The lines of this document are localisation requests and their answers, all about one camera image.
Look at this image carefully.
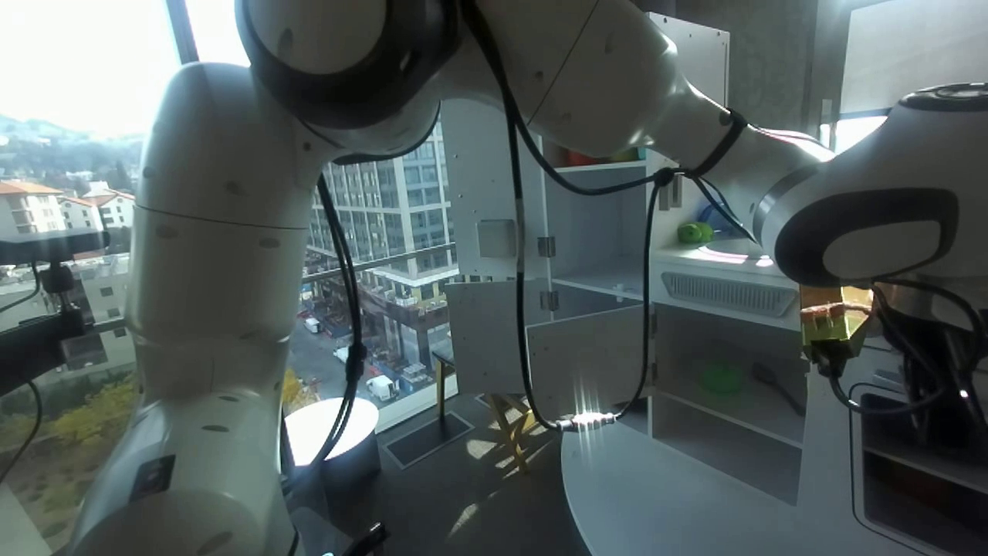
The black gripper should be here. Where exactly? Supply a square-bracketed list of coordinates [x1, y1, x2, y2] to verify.
[871, 279, 988, 447]

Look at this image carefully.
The white door with ice dispenser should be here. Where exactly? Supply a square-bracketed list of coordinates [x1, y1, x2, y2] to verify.
[440, 94, 551, 288]

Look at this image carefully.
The green round smiley toy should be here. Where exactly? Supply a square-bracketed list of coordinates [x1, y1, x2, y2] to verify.
[672, 215, 723, 251]

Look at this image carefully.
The round white table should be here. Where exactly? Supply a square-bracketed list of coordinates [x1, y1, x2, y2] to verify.
[557, 410, 909, 556]

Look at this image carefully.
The grey roller blind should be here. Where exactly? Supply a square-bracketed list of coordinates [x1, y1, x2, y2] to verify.
[835, 0, 988, 110]

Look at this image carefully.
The white toy kitchen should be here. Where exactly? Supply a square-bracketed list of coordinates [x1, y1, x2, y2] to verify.
[536, 10, 988, 556]

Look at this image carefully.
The round white stool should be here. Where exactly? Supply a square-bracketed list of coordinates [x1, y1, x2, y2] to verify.
[282, 392, 387, 474]

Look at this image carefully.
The small black device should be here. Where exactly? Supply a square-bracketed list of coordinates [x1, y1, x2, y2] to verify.
[335, 518, 396, 556]

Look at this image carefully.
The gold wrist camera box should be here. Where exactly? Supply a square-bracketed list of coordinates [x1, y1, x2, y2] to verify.
[795, 284, 879, 376]

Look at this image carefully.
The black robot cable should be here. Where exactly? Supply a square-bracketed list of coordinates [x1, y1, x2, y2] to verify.
[683, 166, 988, 417]
[305, 0, 672, 465]

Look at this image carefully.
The black post stand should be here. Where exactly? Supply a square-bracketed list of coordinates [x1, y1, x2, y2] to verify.
[378, 347, 478, 470]

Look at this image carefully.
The dark window frame bar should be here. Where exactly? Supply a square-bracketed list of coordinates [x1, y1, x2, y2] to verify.
[160, 0, 202, 69]

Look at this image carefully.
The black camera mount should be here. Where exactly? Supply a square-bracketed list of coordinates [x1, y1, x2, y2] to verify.
[0, 228, 135, 396]

